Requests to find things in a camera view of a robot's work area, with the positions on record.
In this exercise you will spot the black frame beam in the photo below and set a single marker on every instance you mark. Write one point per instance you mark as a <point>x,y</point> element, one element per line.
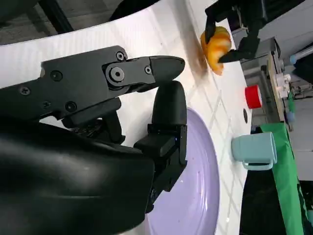
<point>58,17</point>

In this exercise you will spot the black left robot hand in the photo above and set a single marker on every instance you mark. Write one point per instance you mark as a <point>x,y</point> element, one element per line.
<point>252,12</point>

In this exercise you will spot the grey metal workbench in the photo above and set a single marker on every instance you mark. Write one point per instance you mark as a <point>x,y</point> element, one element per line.
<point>256,73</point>

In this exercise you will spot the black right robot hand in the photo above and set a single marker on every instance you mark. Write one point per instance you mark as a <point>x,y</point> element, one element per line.
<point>61,183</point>

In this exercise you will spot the red cylinder cap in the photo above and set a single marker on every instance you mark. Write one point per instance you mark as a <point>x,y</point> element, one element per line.
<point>253,96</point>

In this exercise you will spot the orange white toy bread roll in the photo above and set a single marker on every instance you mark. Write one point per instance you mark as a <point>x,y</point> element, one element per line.
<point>220,44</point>

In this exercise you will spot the lilac plate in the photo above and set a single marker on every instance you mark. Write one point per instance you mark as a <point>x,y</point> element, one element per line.
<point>190,195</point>

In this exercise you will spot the green cloth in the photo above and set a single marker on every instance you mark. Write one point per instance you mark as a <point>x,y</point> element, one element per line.
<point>286,186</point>

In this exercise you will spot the pale green mug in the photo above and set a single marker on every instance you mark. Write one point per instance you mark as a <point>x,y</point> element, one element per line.
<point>254,147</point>

